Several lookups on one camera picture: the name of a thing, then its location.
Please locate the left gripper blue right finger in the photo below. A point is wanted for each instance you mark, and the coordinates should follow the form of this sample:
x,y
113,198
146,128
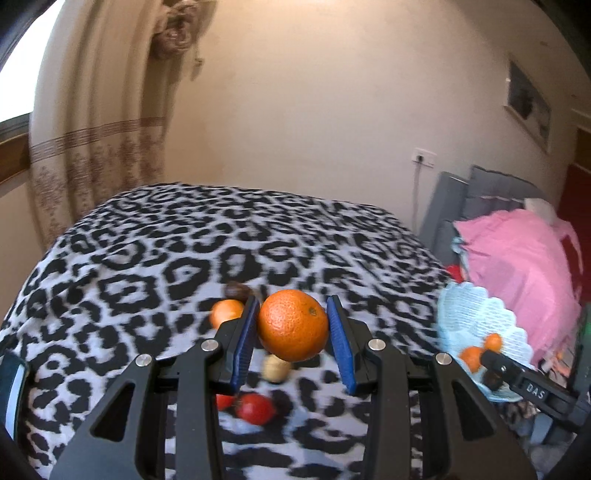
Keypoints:
x,y
369,366

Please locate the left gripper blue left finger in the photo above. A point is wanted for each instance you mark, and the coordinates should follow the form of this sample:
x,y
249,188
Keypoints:
x,y
214,366

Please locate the small orange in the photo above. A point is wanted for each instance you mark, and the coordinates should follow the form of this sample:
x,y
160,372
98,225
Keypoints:
x,y
225,310
493,342

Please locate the large orange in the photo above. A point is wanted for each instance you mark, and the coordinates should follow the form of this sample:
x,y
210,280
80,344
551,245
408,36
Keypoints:
x,y
471,356

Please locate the small red tomato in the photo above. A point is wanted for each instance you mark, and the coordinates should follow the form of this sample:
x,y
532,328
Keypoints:
x,y
224,402

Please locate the large red tomato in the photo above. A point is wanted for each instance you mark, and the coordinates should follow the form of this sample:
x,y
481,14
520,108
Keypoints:
x,y
255,409

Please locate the brown round fruit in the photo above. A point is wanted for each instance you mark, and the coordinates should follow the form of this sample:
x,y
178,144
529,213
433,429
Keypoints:
x,y
275,370

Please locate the light blue lattice fruit basket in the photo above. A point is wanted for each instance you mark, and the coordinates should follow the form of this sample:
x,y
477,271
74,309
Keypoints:
x,y
467,315

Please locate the dark avocado fruit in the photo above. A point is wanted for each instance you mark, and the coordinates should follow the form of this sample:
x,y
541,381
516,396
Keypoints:
x,y
237,291

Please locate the leopard print table cloth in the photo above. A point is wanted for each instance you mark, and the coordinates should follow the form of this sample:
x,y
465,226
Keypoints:
x,y
140,274

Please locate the red blanket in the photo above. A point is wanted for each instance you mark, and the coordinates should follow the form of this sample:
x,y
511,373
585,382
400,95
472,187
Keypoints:
x,y
456,272

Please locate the pink blanket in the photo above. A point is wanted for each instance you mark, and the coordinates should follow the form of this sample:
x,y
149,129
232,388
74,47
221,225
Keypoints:
x,y
535,268

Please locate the white pillow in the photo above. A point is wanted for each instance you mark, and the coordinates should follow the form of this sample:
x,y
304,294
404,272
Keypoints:
x,y
543,209

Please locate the beige patterned curtain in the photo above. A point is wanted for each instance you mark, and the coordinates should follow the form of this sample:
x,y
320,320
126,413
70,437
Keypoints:
x,y
102,102

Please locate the white wall socket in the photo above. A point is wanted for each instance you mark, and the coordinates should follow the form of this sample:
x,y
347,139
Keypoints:
x,y
424,157

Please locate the framed wall picture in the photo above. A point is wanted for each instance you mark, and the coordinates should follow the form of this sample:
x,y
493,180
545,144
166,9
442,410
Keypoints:
x,y
527,104

